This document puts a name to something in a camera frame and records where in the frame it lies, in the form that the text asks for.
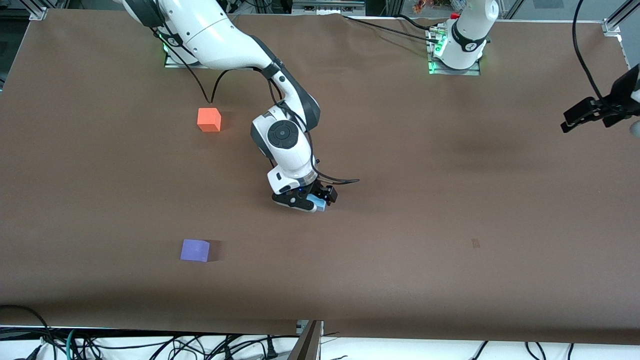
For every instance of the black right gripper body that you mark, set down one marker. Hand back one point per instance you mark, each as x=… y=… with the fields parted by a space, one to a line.
x=316 y=189

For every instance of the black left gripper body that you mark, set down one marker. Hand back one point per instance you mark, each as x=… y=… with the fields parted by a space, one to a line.
x=618 y=104

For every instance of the light blue foam block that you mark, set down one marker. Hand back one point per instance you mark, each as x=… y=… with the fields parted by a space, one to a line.
x=316 y=203

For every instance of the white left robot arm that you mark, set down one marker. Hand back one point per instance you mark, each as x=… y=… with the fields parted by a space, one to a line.
x=467 y=35

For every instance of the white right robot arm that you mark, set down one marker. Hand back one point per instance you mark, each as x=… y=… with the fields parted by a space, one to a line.
x=215 y=35

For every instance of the orange foam block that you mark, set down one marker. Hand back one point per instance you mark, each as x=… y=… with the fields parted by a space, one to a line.
x=208 y=120

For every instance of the purple foam block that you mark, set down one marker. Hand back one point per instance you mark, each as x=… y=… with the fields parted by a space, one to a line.
x=195 y=250

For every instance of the black power plug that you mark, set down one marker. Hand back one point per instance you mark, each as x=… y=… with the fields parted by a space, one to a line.
x=270 y=348

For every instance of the grey equipment box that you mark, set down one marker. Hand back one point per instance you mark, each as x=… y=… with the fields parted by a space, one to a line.
x=327 y=6

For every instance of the aluminium frame profile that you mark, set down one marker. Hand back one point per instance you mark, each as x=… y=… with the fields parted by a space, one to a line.
x=37 y=10
x=612 y=25

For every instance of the grey metal post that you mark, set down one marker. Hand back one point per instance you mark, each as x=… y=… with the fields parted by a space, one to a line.
x=310 y=345

